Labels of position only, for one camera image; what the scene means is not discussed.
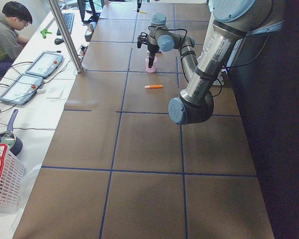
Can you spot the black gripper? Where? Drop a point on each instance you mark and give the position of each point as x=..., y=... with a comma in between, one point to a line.
x=152, y=50

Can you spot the orange highlighter pen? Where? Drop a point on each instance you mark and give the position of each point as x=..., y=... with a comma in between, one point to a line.
x=153, y=86

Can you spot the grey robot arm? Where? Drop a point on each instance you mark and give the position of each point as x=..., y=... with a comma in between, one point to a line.
x=233, y=20
x=161, y=38

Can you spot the black monitor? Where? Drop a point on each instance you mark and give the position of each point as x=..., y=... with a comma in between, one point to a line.
x=87, y=11

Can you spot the black keyboard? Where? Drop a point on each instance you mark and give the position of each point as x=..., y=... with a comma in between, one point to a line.
x=68, y=20

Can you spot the black computer mouse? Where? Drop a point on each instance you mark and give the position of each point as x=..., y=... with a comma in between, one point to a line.
x=58, y=41

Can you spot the white cloth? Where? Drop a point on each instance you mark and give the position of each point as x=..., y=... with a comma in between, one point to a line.
x=54, y=93

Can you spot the teach pendant tablet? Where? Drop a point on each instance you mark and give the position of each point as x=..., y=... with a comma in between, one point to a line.
x=22, y=89
x=45, y=64

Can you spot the green plastic clamp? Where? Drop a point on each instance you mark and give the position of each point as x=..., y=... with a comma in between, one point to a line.
x=44, y=33

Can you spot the seated person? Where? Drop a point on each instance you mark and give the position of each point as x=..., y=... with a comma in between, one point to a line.
x=14, y=17

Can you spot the purple frying pan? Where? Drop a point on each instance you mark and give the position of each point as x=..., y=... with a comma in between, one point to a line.
x=8, y=137

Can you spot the white red plastic basket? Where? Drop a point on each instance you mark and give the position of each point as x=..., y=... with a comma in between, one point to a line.
x=11, y=175

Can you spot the aluminium frame post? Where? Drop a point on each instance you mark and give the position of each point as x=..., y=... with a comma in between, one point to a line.
x=57, y=14

